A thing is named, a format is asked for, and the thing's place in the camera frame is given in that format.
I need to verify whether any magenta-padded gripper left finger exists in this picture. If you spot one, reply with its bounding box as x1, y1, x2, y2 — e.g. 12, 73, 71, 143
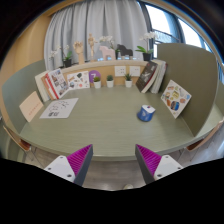
43, 143, 94, 187

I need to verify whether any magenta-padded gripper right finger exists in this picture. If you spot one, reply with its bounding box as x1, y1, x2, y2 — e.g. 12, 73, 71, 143
134, 143, 184, 185

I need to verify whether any blue and white computer mouse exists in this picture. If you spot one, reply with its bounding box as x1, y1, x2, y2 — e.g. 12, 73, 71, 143
136, 104, 157, 123

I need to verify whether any white mouse pad with drawing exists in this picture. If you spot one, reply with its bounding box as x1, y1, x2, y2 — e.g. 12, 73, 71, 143
39, 97, 80, 120

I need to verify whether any wooden chair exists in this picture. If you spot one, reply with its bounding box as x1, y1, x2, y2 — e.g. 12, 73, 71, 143
179, 119, 224, 161
2, 124, 44, 168

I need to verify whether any colourful food sticker sheet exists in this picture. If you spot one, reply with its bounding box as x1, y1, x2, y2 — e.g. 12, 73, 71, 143
160, 79, 193, 120

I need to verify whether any red-spined book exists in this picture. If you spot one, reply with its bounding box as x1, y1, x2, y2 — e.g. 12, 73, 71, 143
44, 73, 60, 101

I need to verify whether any tan book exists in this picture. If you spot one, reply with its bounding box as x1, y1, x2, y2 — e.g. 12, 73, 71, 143
40, 74, 56, 101

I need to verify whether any red-edged photo magazine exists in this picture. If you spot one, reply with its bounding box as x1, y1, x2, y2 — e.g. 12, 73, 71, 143
45, 68, 70, 100

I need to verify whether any thick white book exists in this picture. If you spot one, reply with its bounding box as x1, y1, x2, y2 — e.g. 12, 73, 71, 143
34, 70, 51, 103

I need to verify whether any white sticker sheet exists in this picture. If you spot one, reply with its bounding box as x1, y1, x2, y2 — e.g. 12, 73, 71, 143
66, 70, 91, 91

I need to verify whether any small potted green plant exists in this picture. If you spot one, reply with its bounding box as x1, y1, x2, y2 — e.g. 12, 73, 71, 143
124, 73, 133, 89
106, 74, 115, 89
92, 76, 102, 89

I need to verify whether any black cover book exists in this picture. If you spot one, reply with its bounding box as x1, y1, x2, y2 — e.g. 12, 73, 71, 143
135, 60, 159, 93

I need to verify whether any white books stack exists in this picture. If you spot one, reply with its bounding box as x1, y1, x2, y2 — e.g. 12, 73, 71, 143
149, 59, 167, 95

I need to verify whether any green desk partition panel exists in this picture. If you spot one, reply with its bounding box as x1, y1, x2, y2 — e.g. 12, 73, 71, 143
156, 42, 218, 138
1, 59, 48, 134

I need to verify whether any purple round number sign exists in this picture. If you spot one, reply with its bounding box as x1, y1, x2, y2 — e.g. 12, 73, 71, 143
88, 69, 102, 84

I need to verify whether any light wood desk shelf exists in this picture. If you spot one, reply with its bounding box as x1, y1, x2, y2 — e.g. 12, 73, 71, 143
61, 59, 149, 88

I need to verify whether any wooden hand model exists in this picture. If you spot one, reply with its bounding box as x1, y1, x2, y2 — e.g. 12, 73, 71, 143
72, 40, 86, 65

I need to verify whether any pink horse figure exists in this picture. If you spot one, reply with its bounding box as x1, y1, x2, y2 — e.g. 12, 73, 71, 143
98, 45, 117, 62

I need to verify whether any black horse figure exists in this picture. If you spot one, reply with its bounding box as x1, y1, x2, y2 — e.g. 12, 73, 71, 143
116, 43, 134, 60

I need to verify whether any wooden artist mannequin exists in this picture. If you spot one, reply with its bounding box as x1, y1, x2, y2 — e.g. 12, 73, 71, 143
87, 32, 99, 63

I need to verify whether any grey curtain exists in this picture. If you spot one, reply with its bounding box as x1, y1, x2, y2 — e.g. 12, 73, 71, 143
43, 0, 149, 71

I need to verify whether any window with dark frame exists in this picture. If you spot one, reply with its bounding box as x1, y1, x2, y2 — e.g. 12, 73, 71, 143
139, 1, 224, 84

